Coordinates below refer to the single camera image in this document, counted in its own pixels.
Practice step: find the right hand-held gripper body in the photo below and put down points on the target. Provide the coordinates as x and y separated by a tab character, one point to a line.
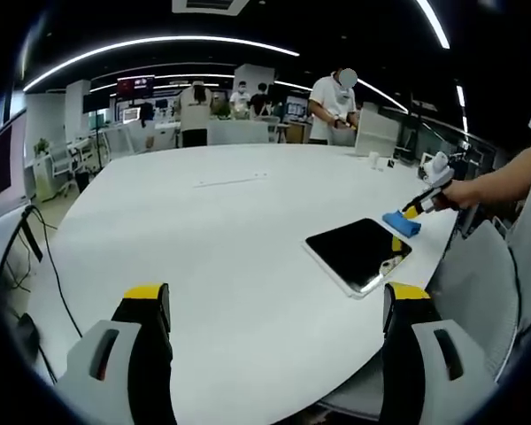
438	175

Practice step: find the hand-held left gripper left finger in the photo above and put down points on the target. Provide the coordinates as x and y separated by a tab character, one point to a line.
115	354

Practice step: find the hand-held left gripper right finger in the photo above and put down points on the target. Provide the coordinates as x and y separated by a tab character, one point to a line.
429	354

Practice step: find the blue cleaning cloth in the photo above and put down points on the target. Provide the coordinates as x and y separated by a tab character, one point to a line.
402	224

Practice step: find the black tablet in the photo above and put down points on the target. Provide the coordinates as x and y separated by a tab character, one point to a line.
358	257

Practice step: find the person's right hand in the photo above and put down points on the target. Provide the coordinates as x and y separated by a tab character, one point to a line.
462	195

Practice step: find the small white cup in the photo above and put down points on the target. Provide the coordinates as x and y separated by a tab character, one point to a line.
374	160

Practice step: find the grey office chair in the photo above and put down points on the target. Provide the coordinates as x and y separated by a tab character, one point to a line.
469	292

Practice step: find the white office chair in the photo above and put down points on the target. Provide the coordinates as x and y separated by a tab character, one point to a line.
64	166

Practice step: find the potted green plant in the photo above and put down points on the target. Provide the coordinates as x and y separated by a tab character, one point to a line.
40	146

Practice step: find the wall display screen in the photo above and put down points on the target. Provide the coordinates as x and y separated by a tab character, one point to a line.
135	87

